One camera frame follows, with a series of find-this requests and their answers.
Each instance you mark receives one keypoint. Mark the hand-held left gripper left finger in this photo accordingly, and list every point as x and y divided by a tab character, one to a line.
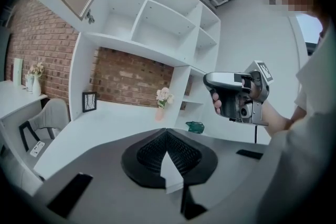
92	178

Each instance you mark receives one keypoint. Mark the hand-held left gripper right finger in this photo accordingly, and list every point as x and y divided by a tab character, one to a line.
223	178

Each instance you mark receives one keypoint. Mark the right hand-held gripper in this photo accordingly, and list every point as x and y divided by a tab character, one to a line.
258	110

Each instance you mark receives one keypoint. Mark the person's right forearm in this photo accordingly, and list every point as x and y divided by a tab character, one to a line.
275	118

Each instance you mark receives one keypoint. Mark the white desk with shelves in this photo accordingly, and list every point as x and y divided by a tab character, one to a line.
110	123

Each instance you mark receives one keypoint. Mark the person's right hand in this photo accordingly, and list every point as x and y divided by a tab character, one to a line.
217	103

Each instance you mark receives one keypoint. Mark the dark green tissue box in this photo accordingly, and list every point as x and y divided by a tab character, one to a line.
195	127

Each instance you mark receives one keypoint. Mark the pale pink flower bouquet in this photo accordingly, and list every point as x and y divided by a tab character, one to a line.
164	94

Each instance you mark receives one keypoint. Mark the white power strip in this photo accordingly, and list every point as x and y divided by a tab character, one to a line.
37	149

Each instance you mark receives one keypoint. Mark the pink vase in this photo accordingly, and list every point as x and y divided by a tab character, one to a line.
159	114

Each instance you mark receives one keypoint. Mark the grey upholstered chair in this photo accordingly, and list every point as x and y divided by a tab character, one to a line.
52	110

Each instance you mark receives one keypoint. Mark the white vase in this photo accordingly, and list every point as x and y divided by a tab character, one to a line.
36	87

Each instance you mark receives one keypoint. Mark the glass jar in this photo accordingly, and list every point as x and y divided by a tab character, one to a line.
29	84

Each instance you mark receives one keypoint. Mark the white side table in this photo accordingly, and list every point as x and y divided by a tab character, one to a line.
15	91

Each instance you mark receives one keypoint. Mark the cream flower bouquet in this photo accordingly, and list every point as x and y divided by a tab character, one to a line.
36	68

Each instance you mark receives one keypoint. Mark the black picture frame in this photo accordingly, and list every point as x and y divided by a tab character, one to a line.
89	102

